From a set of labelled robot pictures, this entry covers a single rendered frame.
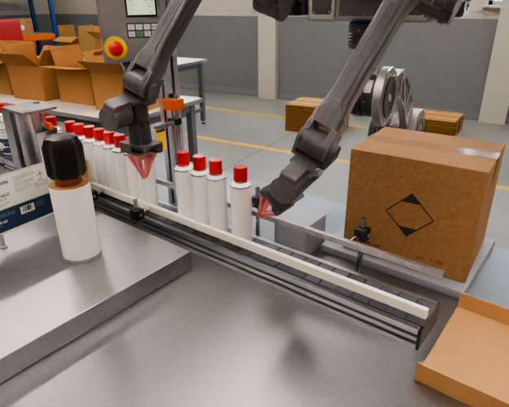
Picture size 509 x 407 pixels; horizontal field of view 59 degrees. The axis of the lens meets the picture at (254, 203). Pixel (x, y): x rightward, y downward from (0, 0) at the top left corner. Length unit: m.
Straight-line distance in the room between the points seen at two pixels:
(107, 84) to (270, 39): 4.36
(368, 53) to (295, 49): 6.18
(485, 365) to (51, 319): 0.82
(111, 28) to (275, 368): 0.95
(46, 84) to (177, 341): 2.93
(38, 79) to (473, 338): 3.25
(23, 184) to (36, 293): 0.32
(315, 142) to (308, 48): 6.13
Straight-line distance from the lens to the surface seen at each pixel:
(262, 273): 1.07
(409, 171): 1.07
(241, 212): 1.09
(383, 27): 0.94
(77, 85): 3.44
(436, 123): 5.47
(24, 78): 3.78
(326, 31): 6.88
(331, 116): 0.90
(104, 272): 1.10
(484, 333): 1.04
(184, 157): 1.18
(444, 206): 1.08
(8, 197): 1.27
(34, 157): 1.61
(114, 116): 1.11
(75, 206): 1.08
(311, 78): 7.04
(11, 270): 1.19
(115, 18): 1.35
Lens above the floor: 1.44
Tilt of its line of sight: 24 degrees down
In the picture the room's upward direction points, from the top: 1 degrees counter-clockwise
